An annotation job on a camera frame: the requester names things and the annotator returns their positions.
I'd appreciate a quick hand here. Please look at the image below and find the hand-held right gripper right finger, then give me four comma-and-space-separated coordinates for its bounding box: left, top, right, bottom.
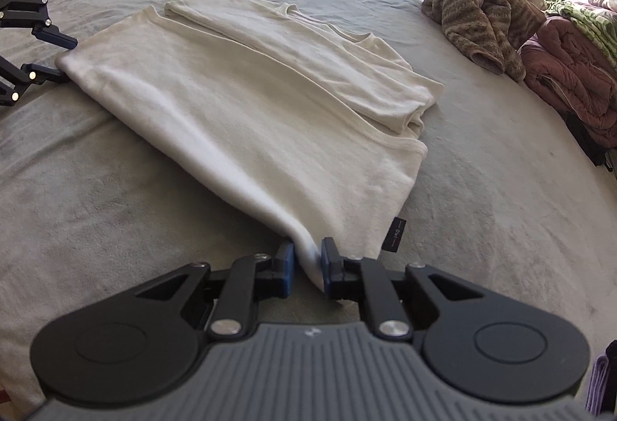
320, 237, 487, 342

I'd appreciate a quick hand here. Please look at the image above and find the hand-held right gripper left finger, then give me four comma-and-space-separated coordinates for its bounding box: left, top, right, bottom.
135, 242, 296, 340

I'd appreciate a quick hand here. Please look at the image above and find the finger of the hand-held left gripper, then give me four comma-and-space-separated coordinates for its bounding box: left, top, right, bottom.
0, 0, 78, 50
0, 57, 71, 107

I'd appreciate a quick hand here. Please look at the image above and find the white long-sleeve shirt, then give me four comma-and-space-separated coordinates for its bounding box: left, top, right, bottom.
55, 0, 445, 303

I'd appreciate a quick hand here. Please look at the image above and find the black cloth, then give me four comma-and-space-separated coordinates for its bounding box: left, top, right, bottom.
561, 110, 617, 171

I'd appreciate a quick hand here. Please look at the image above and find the purple cloth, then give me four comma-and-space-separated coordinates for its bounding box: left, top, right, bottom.
585, 356, 613, 417

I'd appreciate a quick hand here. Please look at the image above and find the brown striped blanket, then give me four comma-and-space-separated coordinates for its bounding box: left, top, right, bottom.
419, 0, 548, 81

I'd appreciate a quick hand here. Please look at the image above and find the pink quilted comforter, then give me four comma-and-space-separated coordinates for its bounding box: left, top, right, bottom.
518, 13, 617, 147

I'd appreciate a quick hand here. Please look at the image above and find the green patterned blanket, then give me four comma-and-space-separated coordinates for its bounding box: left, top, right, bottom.
544, 0, 617, 65

